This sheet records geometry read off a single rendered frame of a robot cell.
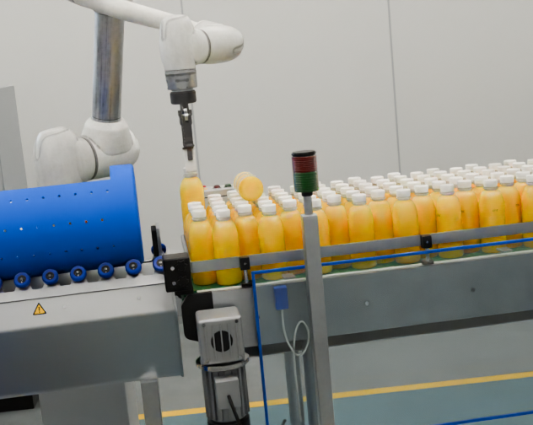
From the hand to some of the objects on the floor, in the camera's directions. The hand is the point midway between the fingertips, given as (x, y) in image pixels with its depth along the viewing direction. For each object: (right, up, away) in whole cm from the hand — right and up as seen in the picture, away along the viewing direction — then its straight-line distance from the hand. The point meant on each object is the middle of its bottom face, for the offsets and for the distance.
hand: (190, 159), depth 281 cm
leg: (-5, -124, +3) cm, 124 cm away
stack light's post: (+43, -124, -20) cm, 133 cm away
